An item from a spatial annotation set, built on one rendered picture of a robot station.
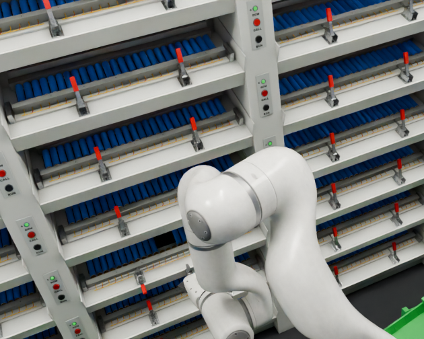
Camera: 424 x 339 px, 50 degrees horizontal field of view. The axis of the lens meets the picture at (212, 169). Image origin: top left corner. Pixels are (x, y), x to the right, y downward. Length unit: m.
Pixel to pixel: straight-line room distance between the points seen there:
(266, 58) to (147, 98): 0.33
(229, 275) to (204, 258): 0.08
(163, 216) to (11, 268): 0.44
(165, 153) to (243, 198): 0.62
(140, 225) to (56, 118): 0.40
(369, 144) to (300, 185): 0.87
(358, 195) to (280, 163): 0.96
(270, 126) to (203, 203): 0.69
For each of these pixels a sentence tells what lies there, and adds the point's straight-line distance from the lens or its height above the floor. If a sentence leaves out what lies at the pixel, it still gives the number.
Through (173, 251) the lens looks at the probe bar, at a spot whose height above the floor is 0.53.
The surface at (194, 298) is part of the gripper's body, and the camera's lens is 1.17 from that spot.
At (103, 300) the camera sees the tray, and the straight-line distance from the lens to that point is 1.46.
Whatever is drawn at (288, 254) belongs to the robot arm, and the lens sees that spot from 0.72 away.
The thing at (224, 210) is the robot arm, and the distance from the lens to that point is 0.65.
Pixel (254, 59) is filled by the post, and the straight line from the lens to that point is 1.22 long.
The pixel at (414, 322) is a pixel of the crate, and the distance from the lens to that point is 1.83.
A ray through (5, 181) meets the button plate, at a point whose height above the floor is 0.96.
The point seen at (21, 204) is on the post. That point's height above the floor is 0.88.
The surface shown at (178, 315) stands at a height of 0.29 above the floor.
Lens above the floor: 1.47
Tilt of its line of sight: 31 degrees down
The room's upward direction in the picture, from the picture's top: 11 degrees counter-clockwise
